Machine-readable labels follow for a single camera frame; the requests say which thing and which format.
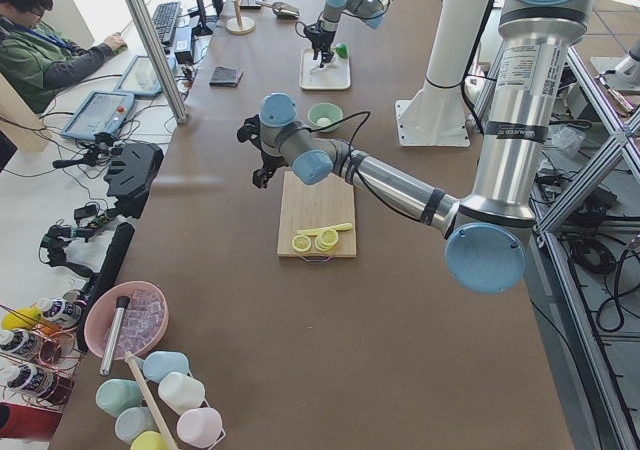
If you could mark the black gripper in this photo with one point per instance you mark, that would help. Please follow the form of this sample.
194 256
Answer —
321 37
266 162

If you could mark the white ceramic spoon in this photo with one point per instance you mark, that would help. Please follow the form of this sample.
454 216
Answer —
318 69

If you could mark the white steamed bun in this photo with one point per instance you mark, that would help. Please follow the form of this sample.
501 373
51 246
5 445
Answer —
323 122

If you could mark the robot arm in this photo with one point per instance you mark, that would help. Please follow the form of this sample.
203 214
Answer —
371 12
486 232

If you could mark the light green bowl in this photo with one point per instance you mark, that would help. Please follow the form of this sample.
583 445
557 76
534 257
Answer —
328 110

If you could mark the pink bowl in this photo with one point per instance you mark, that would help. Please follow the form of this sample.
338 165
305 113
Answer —
143 325

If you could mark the green lime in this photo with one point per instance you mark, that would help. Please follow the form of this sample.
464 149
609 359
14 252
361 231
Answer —
342 50

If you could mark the cream rabbit tray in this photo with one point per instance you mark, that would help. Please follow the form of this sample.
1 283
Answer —
338 78

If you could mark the bamboo cutting board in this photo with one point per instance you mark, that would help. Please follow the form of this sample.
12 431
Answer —
329 202

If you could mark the metal scoop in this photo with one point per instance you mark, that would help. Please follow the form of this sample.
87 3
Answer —
281 9

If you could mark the lemon slice lower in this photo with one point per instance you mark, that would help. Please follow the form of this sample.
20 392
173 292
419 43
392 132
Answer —
301 243

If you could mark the lemon slice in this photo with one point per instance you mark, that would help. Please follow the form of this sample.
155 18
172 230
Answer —
326 240
301 243

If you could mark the wooden mug tree stand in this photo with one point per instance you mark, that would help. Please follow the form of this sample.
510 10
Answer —
239 24

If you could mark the lemon slice upper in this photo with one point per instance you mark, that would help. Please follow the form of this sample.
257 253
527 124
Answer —
326 240

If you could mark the yellow plastic knife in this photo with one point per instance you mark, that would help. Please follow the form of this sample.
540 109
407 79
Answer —
319 230

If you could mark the folded grey cloth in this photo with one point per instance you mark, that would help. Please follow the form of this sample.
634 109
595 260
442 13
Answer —
225 76

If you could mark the blue teach pendant far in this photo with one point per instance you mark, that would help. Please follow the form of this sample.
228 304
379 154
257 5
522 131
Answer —
140 79

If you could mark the blue teach pendant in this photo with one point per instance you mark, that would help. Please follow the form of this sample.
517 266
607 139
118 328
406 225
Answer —
140 79
100 112

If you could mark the black keyboard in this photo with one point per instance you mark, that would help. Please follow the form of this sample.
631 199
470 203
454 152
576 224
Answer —
164 21

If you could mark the blue teach pendant near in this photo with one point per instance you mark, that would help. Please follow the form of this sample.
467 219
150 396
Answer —
100 112

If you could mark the metal muddler tube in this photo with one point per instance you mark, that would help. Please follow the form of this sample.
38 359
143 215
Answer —
122 304

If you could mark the blue cup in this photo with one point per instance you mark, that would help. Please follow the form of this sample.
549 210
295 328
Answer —
159 364

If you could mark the white cup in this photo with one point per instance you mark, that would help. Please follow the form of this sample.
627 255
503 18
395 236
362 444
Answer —
181 392

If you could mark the person in green jacket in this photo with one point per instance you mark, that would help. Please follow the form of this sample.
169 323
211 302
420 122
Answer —
38 61

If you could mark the pink cup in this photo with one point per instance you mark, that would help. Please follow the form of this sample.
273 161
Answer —
200 427

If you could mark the green cup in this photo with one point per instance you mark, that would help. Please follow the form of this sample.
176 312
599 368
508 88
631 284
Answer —
114 396

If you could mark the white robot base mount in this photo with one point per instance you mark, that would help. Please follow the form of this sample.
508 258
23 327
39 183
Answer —
435 116

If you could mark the aluminium frame post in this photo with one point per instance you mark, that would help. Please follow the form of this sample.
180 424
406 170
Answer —
151 43

